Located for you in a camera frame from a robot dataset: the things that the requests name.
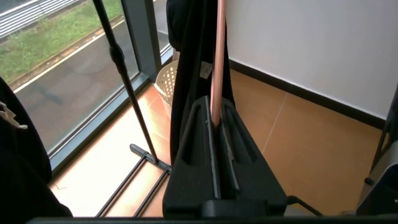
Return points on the black shorts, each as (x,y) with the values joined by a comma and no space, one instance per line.
(21,171)

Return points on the black clothes rack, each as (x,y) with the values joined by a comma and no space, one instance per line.
(124,74)

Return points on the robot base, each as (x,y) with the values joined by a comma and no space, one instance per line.
(379,193)

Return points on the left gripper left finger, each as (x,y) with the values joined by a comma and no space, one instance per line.
(186,186)

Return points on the window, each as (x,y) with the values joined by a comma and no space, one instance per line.
(77,77)

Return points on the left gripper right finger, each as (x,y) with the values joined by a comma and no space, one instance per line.
(255,186)

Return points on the white laundry basket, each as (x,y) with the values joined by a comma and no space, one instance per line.
(168,81)

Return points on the pink clothes hanger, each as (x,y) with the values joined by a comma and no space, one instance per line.
(218,62)

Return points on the black garment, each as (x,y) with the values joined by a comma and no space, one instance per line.
(189,62)

